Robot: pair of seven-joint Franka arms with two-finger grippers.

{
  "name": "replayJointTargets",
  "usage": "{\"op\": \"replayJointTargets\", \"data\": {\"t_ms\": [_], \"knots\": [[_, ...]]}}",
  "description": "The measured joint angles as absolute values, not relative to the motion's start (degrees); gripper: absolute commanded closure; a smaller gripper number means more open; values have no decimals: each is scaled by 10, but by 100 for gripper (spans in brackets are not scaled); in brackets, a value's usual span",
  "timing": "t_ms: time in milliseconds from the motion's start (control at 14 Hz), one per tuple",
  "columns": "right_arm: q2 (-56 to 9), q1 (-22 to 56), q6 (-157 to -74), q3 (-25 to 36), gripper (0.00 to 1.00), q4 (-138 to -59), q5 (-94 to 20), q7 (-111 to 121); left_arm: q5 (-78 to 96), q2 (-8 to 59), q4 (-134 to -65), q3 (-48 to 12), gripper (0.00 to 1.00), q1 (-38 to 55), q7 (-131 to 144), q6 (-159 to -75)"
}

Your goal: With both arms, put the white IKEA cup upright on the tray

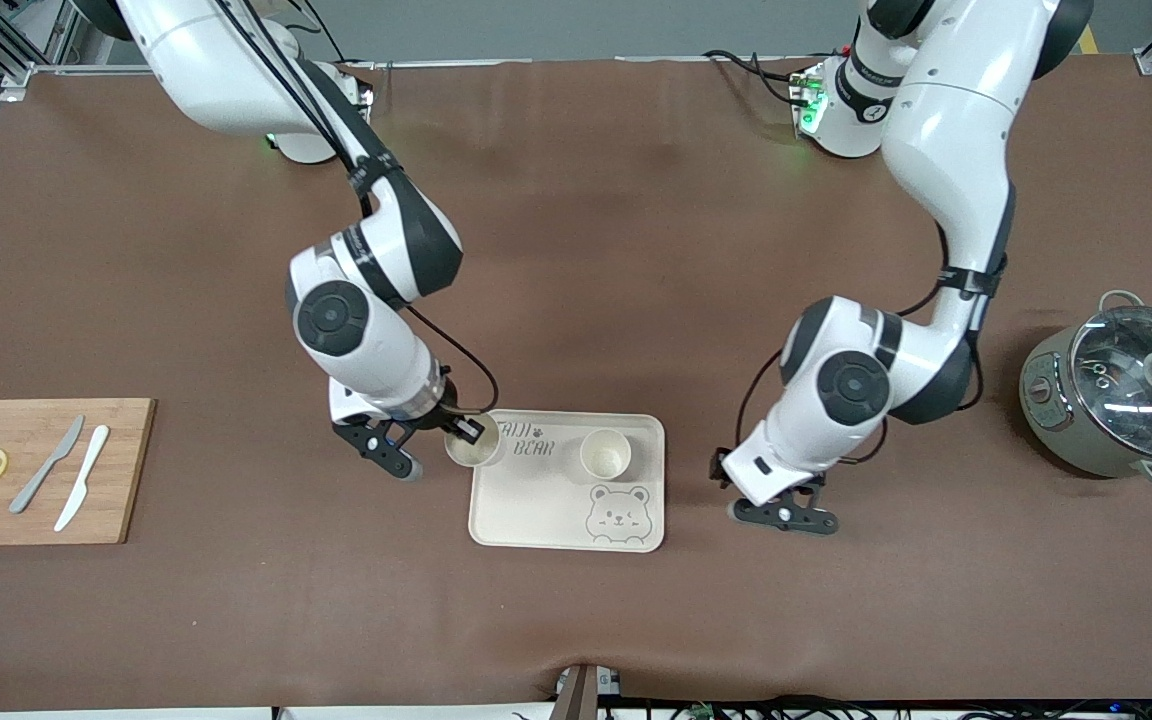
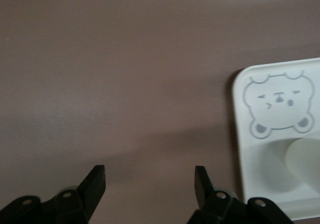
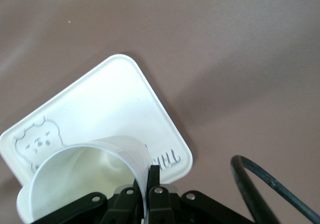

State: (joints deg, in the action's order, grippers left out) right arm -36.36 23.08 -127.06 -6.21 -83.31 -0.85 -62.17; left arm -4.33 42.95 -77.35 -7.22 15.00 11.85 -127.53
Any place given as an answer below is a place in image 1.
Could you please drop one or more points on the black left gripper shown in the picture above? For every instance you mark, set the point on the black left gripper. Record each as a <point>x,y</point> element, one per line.
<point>717,470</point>

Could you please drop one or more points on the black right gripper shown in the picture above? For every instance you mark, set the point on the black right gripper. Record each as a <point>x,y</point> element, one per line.
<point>439,418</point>

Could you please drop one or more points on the white plastic cup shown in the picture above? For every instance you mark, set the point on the white plastic cup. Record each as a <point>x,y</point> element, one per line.
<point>606,455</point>
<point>476,456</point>

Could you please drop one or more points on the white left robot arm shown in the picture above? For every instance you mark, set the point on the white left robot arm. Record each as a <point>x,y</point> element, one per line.
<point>956,110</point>

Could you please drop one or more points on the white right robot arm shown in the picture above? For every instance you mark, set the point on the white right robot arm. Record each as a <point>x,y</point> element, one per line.
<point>356,330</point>

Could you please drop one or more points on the cream bear print tray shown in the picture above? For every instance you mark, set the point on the cream bear print tray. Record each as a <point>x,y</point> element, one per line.
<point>536,510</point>

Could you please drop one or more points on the brown table mat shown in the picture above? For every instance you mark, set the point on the brown table mat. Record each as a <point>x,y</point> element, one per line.
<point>576,250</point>

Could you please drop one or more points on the grey cooking pot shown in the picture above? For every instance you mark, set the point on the grey cooking pot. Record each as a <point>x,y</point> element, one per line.
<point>1061,430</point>

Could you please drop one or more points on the white plastic knife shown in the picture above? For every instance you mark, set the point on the white plastic knife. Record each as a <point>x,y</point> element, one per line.
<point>83,478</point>

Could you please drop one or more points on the glass pot lid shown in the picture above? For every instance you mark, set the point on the glass pot lid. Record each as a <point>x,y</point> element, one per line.
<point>1126,380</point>

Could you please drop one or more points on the grey plastic knife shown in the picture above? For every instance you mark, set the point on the grey plastic knife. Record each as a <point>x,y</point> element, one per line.
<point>47,465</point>

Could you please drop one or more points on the wooden cutting board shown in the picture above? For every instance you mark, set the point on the wooden cutting board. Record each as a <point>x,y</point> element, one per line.
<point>36,520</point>

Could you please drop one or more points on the metal table edge bracket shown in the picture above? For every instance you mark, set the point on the metal table edge bracket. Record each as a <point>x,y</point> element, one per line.
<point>581,695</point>

